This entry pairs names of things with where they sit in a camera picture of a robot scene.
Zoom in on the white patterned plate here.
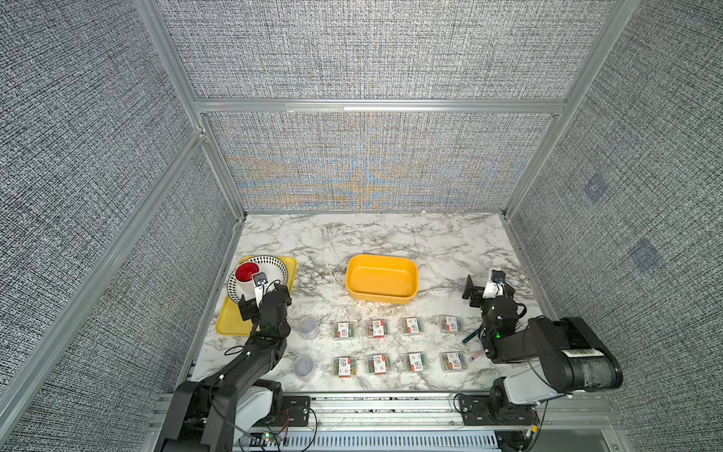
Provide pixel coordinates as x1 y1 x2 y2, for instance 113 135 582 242
230 255 287 303

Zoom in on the yellow plastic storage box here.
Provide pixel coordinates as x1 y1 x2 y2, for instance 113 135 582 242
346 254 419 305

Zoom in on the rectangular paper clip box three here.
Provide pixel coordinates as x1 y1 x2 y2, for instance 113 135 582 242
366 353 390 376

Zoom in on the rectangular paper clip box two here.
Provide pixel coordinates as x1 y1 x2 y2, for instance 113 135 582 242
333 357 357 378

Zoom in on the white cup red inside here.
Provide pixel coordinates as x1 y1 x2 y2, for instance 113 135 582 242
233 262 260 299

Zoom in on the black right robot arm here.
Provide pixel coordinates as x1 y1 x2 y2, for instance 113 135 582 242
454 269 623 426

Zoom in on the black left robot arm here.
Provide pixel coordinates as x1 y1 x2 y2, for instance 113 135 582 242
154 282 292 451

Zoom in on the pink handled fork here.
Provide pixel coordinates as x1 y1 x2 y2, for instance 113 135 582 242
469 350 486 363

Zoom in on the rectangular paper clip box six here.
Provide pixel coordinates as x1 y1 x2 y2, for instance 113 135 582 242
439 315 463 334

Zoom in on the rectangular paper clip box seven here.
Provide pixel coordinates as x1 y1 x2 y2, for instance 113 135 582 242
404 351 429 373

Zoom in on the yellow flat tray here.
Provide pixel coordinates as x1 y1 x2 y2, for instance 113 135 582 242
216 256 297 336

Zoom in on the green handled fork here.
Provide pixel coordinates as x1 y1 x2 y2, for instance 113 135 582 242
462 330 479 345

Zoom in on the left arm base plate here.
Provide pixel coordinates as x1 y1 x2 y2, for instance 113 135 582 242
269 395 312 427

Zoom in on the rectangular paper clip box four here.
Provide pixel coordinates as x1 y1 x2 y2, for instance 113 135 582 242
440 351 468 373

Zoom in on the rectangular paper clip box five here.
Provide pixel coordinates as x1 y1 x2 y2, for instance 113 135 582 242
365 319 388 339

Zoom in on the clear round paper clip jar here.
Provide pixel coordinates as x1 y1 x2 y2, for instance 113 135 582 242
297 316 319 340

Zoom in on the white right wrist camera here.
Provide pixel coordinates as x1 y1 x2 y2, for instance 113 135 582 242
483 269 506 299

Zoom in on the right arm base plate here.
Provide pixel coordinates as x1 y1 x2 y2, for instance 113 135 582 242
454 394 537 427

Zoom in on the rectangular paper clip box eight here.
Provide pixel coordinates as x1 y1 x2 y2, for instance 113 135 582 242
399 316 424 336

